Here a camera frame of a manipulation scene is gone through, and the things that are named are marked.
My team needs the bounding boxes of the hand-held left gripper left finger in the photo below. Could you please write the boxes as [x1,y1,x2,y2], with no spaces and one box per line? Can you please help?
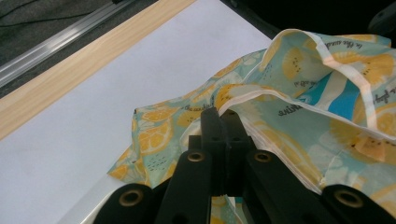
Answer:
[188,106,230,197]

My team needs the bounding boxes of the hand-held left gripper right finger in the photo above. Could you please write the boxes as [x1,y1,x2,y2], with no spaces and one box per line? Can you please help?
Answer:
[221,109,257,197]

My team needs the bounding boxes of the lemon print cloth bag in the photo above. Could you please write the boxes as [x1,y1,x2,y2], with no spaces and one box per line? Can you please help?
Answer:
[106,28,396,224]

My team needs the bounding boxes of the wooden table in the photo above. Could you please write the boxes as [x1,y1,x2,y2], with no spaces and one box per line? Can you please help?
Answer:
[0,0,273,224]

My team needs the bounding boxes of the aluminium floor rail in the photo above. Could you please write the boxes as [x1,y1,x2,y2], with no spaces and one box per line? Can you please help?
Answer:
[0,0,138,89]

